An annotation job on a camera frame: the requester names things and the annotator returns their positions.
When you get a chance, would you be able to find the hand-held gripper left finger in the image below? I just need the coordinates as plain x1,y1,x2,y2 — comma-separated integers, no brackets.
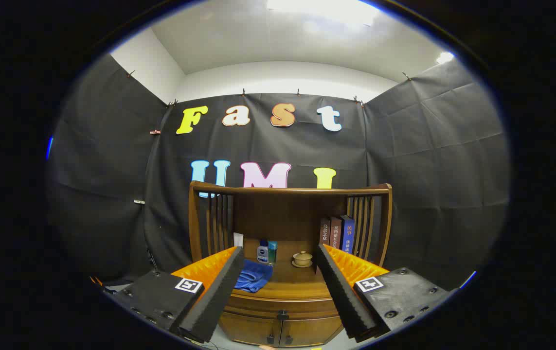
104,246,244,344

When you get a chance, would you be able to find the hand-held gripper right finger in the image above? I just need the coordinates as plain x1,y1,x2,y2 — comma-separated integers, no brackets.
316,244,458,342

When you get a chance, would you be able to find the wooden drawer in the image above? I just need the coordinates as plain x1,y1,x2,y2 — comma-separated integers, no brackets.
223,292,341,321

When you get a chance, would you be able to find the wooden cabinet door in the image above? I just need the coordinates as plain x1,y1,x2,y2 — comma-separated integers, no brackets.
280,316,344,348
218,312,283,347

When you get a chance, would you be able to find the wooden countertop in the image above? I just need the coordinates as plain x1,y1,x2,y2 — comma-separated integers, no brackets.
224,258,332,299

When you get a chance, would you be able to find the wooden cabinet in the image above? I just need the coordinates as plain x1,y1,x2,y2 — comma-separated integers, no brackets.
189,181,393,348

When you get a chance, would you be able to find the blue towel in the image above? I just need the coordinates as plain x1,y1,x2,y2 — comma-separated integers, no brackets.
234,260,273,293

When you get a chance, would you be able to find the blue book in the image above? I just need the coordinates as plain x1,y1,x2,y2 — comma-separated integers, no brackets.
340,215,355,253

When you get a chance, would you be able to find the reddish brown book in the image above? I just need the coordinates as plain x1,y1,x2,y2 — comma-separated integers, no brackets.
330,216,342,249

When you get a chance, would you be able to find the black backdrop cloth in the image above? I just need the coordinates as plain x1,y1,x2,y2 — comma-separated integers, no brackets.
47,53,511,292

